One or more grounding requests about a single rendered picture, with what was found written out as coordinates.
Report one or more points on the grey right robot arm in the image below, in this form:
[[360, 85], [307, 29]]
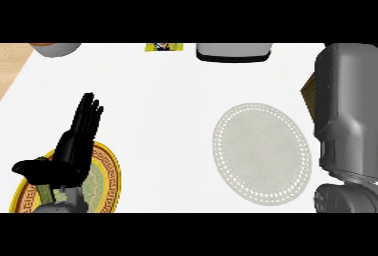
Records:
[[347, 126]]

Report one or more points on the yellow wicker basket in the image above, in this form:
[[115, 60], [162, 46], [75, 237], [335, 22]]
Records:
[[310, 91]]

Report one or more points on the grey appliance with black base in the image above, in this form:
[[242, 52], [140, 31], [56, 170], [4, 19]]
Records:
[[233, 51]]

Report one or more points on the grey oval placemat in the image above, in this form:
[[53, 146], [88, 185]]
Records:
[[261, 154]]

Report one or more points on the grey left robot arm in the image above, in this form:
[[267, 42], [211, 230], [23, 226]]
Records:
[[60, 201]]

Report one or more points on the yellow printed box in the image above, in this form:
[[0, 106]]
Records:
[[163, 46]]

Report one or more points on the grey round pot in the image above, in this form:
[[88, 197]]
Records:
[[54, 48]]

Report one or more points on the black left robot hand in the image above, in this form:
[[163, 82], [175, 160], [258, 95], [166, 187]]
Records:
[[73, 150]]

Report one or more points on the round yellow patterned plate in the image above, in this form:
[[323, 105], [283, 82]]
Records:
[[103, 180]]

